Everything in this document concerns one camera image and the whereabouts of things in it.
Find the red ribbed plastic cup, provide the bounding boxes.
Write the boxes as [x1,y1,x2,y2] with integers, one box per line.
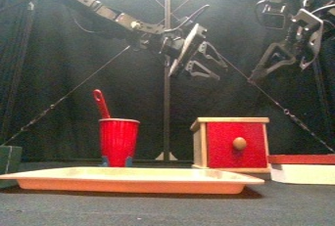
[97,117,140,168]

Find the wooden drawer box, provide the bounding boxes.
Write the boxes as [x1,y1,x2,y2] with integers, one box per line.
[190,116,272,174]

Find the vertical metal frame pole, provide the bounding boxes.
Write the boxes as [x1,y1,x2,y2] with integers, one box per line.
[154,0,179,162]

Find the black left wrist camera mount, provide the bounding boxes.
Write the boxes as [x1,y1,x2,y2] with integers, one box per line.
[167,4,210,32]

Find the cream rectangular plastic tray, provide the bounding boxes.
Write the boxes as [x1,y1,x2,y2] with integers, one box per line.
[0,166,265,196]

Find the white box with red lid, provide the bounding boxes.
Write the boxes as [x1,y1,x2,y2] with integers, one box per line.
[265,153,335,186]

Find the small blue toy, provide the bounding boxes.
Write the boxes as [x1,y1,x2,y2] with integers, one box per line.
[99,155,135,168]

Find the green block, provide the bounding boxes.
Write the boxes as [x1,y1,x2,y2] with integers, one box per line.
[0,145,24,189]

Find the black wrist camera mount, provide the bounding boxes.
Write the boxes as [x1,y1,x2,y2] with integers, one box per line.
[253,0,290,30]
[167,4,210,32]

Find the red drawer with wooden knob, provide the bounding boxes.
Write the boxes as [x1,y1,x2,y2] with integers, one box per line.
[205,121,268,169]

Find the red plastic spoon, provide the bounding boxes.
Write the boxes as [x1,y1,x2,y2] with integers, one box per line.
[91,88,112,120]

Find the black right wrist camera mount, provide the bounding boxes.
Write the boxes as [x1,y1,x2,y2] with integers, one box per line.
[253,0,290,30]

